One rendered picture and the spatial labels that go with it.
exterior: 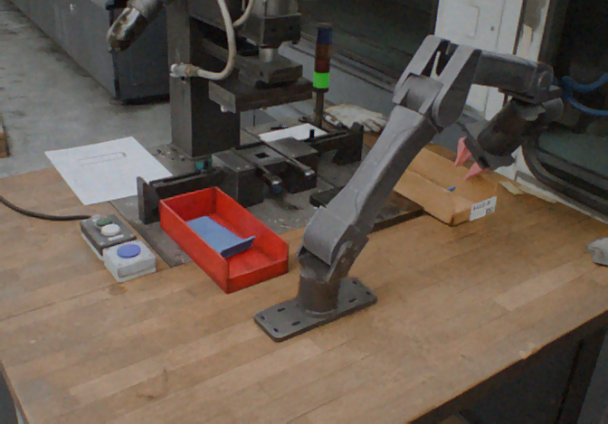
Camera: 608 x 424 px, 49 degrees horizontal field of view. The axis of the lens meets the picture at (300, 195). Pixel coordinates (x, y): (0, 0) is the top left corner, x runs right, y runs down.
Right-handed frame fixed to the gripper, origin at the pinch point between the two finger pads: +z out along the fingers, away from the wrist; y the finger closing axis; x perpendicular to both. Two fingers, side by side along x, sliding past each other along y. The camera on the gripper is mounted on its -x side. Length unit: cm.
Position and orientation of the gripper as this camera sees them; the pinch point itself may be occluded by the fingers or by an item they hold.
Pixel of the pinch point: (463, 170)
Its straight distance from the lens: 137.0
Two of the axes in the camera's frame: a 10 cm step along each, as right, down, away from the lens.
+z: -3.7, 5.4, 7.5
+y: -4.4, -8.2, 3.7
